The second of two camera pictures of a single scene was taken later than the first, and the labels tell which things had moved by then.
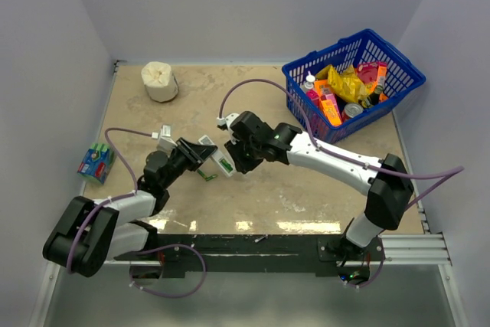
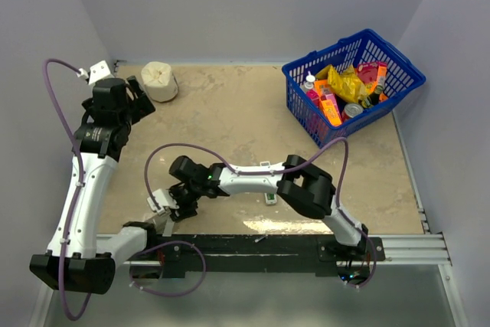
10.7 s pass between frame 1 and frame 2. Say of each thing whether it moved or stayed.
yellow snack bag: stayed
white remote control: moved
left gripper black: moved
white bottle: stayed
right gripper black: moved
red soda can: stayed
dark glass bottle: stayed
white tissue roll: stayed
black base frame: stayed
